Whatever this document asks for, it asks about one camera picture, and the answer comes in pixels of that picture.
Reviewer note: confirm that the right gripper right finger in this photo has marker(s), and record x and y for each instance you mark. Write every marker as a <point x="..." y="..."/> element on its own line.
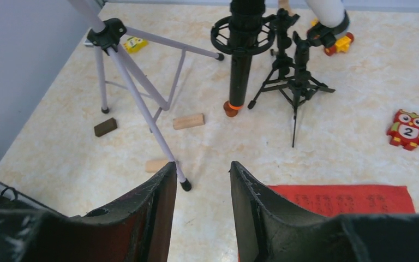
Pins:
<point x="270" y="227"/>

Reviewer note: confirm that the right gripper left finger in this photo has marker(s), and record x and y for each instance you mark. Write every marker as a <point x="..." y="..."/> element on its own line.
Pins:
<point x="134" y="227"/>

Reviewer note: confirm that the white music stand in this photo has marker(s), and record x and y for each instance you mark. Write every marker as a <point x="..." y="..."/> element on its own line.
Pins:
<point x="105" y="37"/>

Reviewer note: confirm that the light wooden block front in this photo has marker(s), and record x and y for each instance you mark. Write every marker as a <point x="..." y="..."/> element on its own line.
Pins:
<point x="152" y="166"/>

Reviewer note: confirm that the light wooden block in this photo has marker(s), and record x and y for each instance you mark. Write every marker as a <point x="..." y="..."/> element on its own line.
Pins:
<point x="152" y="166"/>
<point x="188" y="121"/>

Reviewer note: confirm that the dark brown block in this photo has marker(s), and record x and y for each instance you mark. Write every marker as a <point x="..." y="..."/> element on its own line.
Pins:
<point x="105" y="127"/>

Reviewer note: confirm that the small brown cylinder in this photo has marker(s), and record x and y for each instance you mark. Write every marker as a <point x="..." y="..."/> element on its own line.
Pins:
<point x="229" y="111"/>

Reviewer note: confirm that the light wooden block middle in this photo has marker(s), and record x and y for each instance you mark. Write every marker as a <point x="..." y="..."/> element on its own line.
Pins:
<point x="188" y="121"/>

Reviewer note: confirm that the black mic tripod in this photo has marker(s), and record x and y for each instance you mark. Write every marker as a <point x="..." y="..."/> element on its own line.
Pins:
<point x="289" y="74"/>

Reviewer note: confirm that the red owl toy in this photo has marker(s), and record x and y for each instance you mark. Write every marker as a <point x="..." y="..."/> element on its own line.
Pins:
<point x="404" y="130"/>

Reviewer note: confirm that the yellow owl toy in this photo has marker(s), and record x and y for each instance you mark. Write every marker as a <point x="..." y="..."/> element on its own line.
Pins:
<point x="134" y="44"/>

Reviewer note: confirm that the black microphone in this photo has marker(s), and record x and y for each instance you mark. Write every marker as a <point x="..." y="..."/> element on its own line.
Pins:
<point x="242" y="35"/>

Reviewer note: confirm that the blue yellow toy block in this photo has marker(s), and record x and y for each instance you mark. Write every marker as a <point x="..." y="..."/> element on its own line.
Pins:
<point x="342" y="45"/>

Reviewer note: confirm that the wooden block at back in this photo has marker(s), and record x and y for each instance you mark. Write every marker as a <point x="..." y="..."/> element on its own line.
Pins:
<point x="285" y="4"/>

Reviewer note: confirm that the white tube on tripod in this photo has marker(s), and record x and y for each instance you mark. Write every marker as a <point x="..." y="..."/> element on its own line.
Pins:
<point x="331" y="14"/>

